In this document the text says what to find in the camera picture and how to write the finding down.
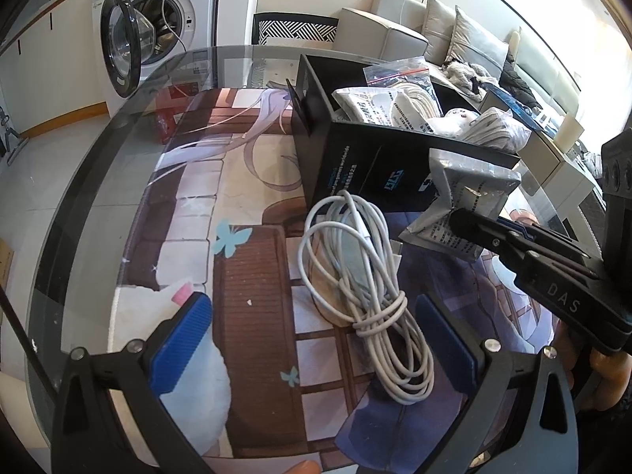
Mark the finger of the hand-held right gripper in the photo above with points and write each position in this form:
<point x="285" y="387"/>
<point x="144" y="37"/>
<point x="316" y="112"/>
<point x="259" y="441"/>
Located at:
<point x="476" y="227"/>
<point x="553" y="243"/>

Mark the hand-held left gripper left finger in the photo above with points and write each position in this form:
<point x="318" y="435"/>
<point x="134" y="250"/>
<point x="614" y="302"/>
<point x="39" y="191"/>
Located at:
<point x="180" y="343"/>

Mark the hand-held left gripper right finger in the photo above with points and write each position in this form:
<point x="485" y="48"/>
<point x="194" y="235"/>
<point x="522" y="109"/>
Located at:
<point x="447" y="348"/>

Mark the puffy silver packet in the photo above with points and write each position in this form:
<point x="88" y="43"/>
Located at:
<point x="469" y="187"/>

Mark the black cardboard box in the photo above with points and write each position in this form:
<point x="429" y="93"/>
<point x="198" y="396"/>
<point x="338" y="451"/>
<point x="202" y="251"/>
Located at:
<point x="355" y="158"/>

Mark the white packet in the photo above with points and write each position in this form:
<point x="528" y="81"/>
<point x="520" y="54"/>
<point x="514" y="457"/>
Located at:
<point x="355" y="103"/>

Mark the person's right hand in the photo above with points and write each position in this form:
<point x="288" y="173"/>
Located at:
<point x="612" y="361"/>

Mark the beige side cabinet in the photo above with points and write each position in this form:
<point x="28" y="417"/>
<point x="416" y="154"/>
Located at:
<point x="558" y="168"/>

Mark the printed table mat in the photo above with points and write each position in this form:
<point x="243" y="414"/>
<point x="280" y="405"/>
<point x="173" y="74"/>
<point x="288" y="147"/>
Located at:
<point x="256" y="266"/>

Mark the blue flat box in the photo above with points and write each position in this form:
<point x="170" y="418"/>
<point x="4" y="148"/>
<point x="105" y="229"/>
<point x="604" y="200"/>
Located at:
<point x="513" y="103"/>

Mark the black jacket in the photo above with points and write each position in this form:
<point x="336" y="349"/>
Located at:
<point x="518" y="81"/>

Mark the grey fuzzy cloth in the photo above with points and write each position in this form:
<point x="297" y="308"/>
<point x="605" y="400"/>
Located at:
<point x="469" y="74"/>

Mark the wide grey cushion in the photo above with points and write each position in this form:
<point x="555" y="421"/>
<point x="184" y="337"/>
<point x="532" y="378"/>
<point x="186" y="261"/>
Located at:
<point x="476" y="42"/>

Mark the narrow grey cushion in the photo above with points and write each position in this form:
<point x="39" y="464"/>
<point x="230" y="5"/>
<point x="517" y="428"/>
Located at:
<point x="439" y="24"/>

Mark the beige sofa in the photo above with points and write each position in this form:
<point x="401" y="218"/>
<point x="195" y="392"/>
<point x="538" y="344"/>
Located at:
<point x="385" y="34"/>

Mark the red box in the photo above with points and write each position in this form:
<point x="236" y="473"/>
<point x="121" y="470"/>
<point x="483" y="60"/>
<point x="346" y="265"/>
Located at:
<point x="168" y="126"/>

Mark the chair with patterned back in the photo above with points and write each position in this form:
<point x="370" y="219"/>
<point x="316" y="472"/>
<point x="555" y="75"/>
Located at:
<point x="296" y="29"/>

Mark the white kitchen counter cabinet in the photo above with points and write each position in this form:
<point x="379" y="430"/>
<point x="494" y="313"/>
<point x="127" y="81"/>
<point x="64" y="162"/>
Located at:
<point x="49" y="59"/>

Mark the white washing machine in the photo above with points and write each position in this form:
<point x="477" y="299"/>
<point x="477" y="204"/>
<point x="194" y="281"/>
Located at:
<point x="197" y="5"/>

